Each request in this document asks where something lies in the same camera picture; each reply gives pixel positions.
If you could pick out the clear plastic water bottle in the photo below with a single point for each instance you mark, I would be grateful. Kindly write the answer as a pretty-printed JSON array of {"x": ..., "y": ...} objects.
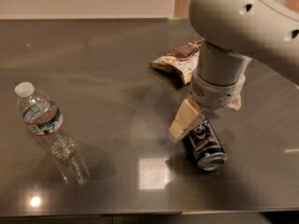
[{"x": 46, "y": 122}]

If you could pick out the brown white chip bag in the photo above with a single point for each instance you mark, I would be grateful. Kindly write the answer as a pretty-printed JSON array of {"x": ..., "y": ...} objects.
[{"x": 180, "y": 61}]

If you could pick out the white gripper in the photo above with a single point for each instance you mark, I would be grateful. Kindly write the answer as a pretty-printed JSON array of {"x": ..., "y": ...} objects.
[{"x": 217, "y": 93}]

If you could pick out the blue pepsi can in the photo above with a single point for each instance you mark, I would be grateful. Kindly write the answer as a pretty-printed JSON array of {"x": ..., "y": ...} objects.
[{"x": 205, "y": 147}]

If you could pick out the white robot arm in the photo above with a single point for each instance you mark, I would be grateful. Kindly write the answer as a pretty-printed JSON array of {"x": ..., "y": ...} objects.
[{"x": 234, "y": 33}]

